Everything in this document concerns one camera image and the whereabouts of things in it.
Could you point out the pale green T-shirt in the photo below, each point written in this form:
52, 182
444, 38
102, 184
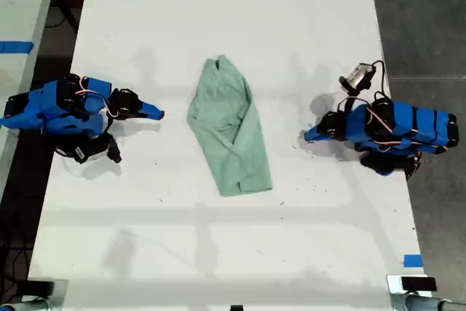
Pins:
229, 132

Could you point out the grey camera box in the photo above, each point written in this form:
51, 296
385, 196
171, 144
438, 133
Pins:
358, 75

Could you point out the short blue tape strip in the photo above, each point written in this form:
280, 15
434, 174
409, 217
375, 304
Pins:
413, 260

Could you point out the black box on metal plate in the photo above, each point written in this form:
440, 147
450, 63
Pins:
418, 284

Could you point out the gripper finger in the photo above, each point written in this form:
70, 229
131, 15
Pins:
316, 138
153, 116
316, 130
153, 108

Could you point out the small black box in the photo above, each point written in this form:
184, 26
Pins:
236, 307

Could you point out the long blue tape strip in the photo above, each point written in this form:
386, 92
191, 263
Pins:
16, 47

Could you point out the black camera box white label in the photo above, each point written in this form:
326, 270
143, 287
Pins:
87, 152

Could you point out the black box on clear plate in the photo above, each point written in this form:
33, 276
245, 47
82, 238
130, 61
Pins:
36, 287

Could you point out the black camera stalk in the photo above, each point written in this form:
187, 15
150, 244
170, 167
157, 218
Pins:
349, 101

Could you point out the white side table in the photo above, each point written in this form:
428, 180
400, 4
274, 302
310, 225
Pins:
18, 5

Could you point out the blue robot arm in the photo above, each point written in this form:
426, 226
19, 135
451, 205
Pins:
47, 107
411, 125

